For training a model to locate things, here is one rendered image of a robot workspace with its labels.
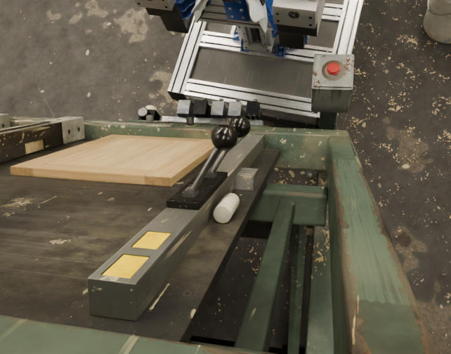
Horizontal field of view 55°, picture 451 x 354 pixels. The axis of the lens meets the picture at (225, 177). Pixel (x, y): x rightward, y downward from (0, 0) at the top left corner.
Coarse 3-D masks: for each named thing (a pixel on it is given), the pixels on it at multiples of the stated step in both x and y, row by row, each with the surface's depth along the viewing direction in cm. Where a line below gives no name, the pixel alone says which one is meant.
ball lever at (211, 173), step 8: (232, 120) 72; (240, 120) 72; (248, 120) 73; (240, 128) 72; (248, 128) 72; (240, 136) 73; (224, 152) 75; (216, 160) 75; (216, 168) 76; (208, 176) 75
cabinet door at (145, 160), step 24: (96, 144) 123; (120, 144) 125; (144, 144) 126; (168, 144) 126; (192, 144) 127; (24, 168) 94; (48, 168) 94; (72, 168) 94; (96, 168) 95; (120, 168) 95; (144, 168) 96; (168, 168) 96; (192, 168) 102
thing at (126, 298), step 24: (240, 144) 114; (216, 192) 72; (168, 216) 59; (192, 216) 59; (168, 240) 51; (192, 240) 59; (144, 264) 44; (168, 264) 49; (96, 288) 41; (120, 288) 41; (144, 288) 43; (96, 312) 42; (120, 312) 41
